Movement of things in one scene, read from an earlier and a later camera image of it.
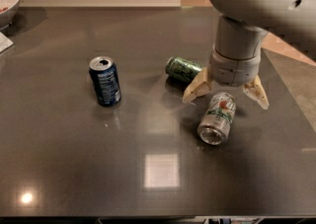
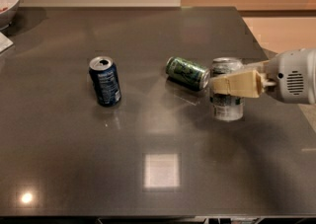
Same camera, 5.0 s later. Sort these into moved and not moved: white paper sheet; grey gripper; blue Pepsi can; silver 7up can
Moved: grey gripper; silver 7up can
Not moved: white paper sheet; blue Pepsi can
